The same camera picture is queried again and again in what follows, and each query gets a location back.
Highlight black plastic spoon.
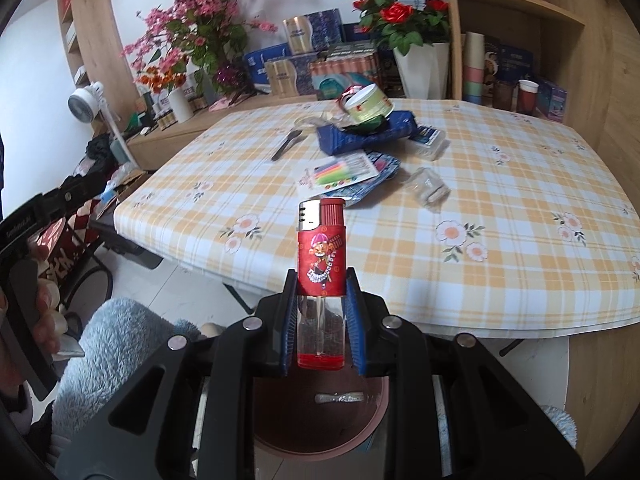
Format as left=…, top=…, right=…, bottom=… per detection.
left=271, top=129, right=305, bottom=162

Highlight purple tinsel flower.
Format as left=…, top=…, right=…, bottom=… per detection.
left=217, top=62, right=251, bottom=96

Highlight small white vase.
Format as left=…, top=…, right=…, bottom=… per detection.
left=167, top=87, right=194, bottom=124

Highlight row of small bottles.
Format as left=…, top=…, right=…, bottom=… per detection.
left=150, top=105, right=178, bottom=132

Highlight clear plastic wrapper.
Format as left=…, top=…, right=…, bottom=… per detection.
left=404, top=166, right=451, bottom=207

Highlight white desk fan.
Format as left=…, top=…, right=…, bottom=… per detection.
left=67, top=82, right=123, bottom=142

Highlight orange flower bunch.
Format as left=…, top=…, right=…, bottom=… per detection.
left=137, top=69, right=188, bottom=93

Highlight small light blue box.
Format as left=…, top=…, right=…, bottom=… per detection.
left=537, top=80, right=569, bottom=123

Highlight wooden shelf unit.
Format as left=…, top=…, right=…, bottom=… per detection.
left=447, top=0, right=640, bottom=476

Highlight light blue fleece pyjamas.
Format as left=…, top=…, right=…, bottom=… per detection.
left=50, top=297, right=203, bottom=441

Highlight blue paper bag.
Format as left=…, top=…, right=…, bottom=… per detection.
left=316, top=110, right=418, bottom=157

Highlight blue patterned packet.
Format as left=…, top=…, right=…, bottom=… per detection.
left=345, top=152, right=401, bottom=208

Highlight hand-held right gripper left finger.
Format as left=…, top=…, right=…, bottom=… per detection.
left=55, top=269, right=301, bottom=480

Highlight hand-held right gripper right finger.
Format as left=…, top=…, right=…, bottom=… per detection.
left=345, top=266, right=586, bottom=480

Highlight stack of pastel cups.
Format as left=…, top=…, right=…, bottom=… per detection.
left=462, top=31, right=487, bottom=106

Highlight pink blossom arrangement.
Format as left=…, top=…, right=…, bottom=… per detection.
left=122, top=0, right=278, bottom=97

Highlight dark blue book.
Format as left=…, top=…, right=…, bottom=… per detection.
left=482, top=37, right=534, bottom=86

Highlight black table leg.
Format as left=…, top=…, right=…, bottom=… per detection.
left=222, top=284, right=257, bottom=317

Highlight red paper cup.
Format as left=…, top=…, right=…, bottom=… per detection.
left=517, top=80, right=540, bottom=115

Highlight red printed lighter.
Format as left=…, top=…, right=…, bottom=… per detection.
left=296, top=198, right=347, bottom=372

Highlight red printed cloth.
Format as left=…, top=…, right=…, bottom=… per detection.
left=39, top=200, right=107, bottom=288

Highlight small dark card packet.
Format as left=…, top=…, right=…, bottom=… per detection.
left=407, top=125, right=447, bottom=161

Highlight orange shrink-wrapped pack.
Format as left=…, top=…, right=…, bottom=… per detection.
left=309, top=52, right=381, bottom=102

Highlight wooden sideboard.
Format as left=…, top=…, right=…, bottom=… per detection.
left=125, top=92, right=321, bottom=171

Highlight red rose bouquet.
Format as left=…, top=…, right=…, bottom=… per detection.
left=352, top=0, right=451, bottom=57

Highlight person's left hand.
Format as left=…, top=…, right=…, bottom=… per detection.
left=31, top=244, right=70, bottom=360

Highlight gold and blue box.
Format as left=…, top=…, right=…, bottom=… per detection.
left=265, top=55, right=321, bottom=97
left=282, top=8, right=344, bottom=56

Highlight brown cup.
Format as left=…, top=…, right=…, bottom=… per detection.
left=492, top=80, right=517, bottom=111

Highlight brown round waste bin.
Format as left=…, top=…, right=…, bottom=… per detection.
left=252, top=375, right=396, bottom=458

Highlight plaid floral tablecloth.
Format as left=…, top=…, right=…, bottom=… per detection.
left=114, top=97, right=640, bottom=335

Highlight blue and white box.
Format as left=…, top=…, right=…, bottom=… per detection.
left=244, top=42, right=291, bottom=92

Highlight tall white square vase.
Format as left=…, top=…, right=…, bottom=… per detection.
left=392, top=42, right=451, bottom=100

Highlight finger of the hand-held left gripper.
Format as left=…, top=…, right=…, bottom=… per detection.
left=55, top=170, right=121, bottom=213

